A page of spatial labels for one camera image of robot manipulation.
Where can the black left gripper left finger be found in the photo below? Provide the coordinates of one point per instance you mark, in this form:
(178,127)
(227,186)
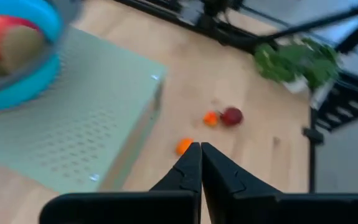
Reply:
(178,199)

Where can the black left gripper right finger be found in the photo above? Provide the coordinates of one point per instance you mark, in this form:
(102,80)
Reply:
(228,202)

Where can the small orange mandarin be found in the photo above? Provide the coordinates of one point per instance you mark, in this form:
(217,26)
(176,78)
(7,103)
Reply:
(183,146)

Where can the dark red pomegranate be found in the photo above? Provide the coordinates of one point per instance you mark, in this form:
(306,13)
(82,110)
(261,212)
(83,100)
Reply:
(232,116)

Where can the blue collapsible colander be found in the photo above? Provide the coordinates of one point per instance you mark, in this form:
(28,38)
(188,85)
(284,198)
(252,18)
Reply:
(26,93)

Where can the potato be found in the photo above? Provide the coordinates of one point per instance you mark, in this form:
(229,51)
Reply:
(21,46)

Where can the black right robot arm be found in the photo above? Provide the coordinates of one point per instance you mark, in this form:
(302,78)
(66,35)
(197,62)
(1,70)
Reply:
(216,7)

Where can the small orange-red pear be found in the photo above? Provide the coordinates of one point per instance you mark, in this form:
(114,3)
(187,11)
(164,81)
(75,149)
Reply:
(210,119)

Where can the pale green perforated shelf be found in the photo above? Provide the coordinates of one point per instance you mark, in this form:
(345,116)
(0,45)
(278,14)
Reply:
(88,124)

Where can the green potted plant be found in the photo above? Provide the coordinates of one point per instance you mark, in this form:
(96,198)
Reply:
(297,62)

